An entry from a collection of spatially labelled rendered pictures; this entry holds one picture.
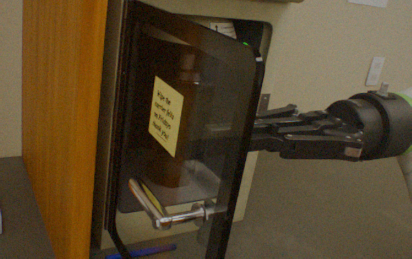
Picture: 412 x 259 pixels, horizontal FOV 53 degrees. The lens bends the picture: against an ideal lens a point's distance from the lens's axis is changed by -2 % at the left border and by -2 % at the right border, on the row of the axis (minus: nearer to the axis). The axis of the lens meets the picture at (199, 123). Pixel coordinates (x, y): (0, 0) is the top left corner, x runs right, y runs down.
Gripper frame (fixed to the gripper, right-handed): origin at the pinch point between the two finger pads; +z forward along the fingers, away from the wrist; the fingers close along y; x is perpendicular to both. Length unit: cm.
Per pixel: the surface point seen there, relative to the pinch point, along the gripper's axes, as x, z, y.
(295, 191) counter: 34, -49, -33
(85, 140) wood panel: 7.3, 11.5, -17.0
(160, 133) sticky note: 3.4, 4.4, -9.5
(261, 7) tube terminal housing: -11.4, -20.3, -26.0
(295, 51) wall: 6, -72, -69
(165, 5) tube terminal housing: -10.1, -2.1, -26.0
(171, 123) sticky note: 1.0, 4.4, -7.1
